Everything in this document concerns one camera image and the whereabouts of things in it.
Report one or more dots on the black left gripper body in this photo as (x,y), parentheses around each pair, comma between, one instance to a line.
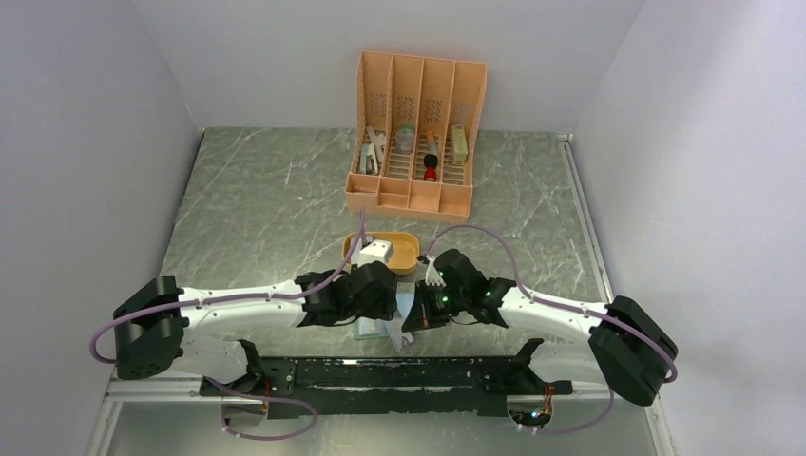
(382,307)

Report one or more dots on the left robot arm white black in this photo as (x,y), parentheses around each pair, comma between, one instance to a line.
(166,327)

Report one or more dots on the yellow oval tray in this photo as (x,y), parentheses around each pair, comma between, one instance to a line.
(406,249)

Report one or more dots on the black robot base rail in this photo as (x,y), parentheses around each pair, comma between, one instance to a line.
(342,386)

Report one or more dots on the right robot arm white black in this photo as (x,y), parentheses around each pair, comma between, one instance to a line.
(616,344)

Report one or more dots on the mint green card holder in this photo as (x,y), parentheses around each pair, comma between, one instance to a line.
(374,328)

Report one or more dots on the orange desk file organizer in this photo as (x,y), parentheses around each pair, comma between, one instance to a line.
(430,94)

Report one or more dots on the clear tape roll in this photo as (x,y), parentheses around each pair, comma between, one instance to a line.
(404,139)

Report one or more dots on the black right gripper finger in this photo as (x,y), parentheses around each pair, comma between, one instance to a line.
(413,322)
(436,309)

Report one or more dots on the grey stapler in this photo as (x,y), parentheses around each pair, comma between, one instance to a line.
(371,152)

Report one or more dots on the red black marker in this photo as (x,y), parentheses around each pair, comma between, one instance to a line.
(431,159)

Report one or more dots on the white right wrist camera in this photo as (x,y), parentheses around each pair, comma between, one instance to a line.
(432,276)

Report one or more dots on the pale green eraser box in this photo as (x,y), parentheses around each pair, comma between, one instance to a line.
(459,145)

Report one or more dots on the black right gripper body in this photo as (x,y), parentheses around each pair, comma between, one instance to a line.
(459,298)

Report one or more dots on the aluminium table edge rail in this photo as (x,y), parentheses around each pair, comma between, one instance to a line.
(604,289)

